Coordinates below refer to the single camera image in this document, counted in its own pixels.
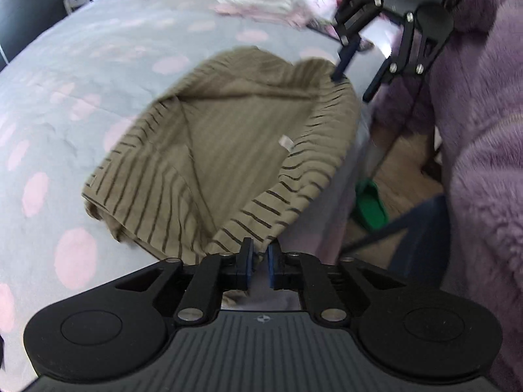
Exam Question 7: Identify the green slipper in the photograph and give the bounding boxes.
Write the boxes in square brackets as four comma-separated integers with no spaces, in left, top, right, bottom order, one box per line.
[352,177,389,231]

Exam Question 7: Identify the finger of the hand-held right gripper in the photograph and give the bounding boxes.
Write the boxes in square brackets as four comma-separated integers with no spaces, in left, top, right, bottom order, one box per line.
[363,10,444,103]
[330,0,385,81]

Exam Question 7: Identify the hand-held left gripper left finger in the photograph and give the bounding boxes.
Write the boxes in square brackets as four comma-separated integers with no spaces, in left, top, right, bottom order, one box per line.
[114,237,255,328]

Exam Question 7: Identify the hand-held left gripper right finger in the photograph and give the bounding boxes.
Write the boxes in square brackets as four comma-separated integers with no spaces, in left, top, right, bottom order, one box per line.
[266,242,399,328]

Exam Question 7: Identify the blue chair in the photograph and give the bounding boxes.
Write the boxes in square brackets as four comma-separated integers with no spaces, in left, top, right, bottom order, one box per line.
[341,194,452,290]

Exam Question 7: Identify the black cabinet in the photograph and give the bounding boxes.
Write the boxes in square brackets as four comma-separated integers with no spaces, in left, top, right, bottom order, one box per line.
[0,0,72,68]

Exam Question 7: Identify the grey pink-dotted bed sheet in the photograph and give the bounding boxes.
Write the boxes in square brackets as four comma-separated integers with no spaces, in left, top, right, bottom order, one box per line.
[0,0,393,392]

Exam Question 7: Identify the khaki striped shirt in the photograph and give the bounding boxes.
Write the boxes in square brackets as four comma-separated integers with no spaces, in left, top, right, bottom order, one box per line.
[81,47,362,309]

